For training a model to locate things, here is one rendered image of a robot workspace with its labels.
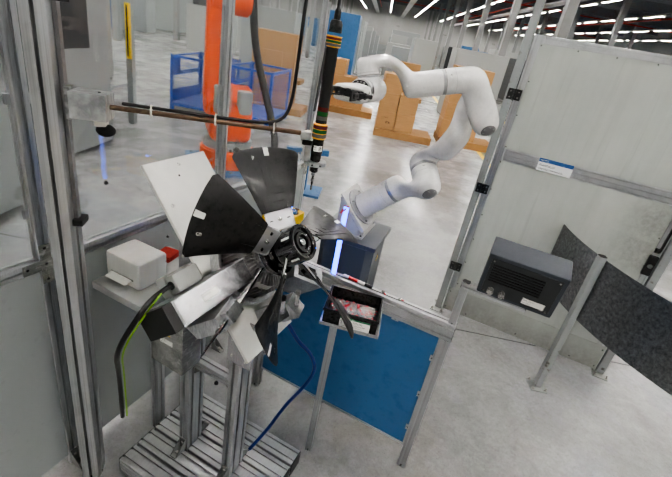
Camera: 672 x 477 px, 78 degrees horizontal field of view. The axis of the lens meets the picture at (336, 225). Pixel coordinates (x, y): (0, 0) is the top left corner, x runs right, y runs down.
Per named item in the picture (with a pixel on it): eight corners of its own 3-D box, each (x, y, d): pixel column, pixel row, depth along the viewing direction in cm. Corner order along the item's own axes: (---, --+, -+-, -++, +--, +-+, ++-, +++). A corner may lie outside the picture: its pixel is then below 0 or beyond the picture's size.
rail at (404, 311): (264, 262, 196) (266, 247, 193) (269, 259, 199) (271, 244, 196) (450, 343, 165) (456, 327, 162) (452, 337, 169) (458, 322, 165)
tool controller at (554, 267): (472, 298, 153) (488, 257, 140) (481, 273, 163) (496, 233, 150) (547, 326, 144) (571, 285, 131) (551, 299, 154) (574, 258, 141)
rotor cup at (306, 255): (272, 282, 128) (303, 271, 122) (250, 241, 127) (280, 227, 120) (296, 264, 141) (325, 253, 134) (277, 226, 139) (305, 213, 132)
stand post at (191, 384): (178, 456, 185) (181, 227, 137) (193, 441, 193) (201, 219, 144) (186, 461, 184) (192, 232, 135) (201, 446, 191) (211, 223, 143)
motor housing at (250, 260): (237, 312, 133) (265, 303, 126) (203, 248, 131) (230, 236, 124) (276, 281, 153) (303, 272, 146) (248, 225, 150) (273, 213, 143)
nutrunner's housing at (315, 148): (307, 173, 127) (332, 6, 107) (306, 168, 130) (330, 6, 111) (320, 174, 127) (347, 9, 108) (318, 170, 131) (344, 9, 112)
